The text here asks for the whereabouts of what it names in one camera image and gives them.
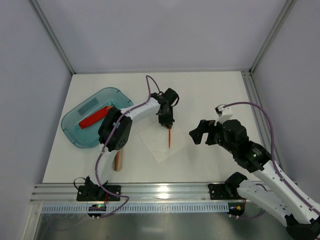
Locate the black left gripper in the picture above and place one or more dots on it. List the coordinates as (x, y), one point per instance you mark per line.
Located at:
(165, 119)

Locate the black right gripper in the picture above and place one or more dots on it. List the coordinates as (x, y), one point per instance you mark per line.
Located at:
(210, 132)

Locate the orange plastic fork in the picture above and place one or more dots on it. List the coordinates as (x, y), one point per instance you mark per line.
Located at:
(169, 138)

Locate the white paper napkin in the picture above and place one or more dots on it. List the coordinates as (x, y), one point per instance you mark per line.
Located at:
(155, 139)

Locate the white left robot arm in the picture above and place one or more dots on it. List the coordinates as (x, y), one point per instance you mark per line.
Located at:
(114, 133)

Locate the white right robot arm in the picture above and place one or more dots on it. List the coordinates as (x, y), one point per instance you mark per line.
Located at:
(299, 219)

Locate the red flat plastic object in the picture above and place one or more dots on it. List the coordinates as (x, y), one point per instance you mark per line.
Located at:
(94, 117)

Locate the teal translucent plastic bin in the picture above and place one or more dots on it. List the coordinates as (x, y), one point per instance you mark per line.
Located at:
(89, 137)

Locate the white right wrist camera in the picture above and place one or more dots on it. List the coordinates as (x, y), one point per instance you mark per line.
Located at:
(224, 113)

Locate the aluminium right side rail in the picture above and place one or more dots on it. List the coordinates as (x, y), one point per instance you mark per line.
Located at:
(259, 117)

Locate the aluminium rail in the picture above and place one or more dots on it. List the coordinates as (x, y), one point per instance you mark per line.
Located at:
(259, 117)
(137, 192)

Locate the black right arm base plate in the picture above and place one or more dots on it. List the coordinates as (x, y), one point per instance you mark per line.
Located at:
(225, 191)

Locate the aluminium front rail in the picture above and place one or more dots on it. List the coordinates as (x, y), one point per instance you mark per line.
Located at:
(137, 192)

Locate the slotted cable duct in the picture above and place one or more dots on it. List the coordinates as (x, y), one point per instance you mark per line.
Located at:
(136, 208)

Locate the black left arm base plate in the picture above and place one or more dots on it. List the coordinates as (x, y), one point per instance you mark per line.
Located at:
(87, 191)

